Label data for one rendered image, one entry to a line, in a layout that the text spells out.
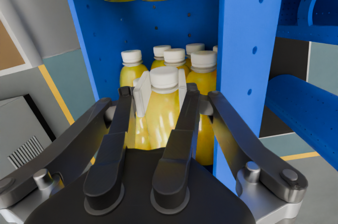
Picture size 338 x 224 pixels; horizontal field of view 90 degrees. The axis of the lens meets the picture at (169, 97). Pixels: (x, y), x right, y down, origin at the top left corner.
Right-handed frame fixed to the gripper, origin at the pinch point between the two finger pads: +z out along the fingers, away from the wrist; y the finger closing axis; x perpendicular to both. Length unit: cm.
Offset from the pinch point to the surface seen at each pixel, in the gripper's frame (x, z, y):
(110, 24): 7.5, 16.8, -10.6
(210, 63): 1.2, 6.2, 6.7
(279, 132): -86, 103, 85
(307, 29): 0, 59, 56
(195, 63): 1.3, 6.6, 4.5
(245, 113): -2.6, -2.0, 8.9
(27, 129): -66, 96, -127
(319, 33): -2, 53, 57
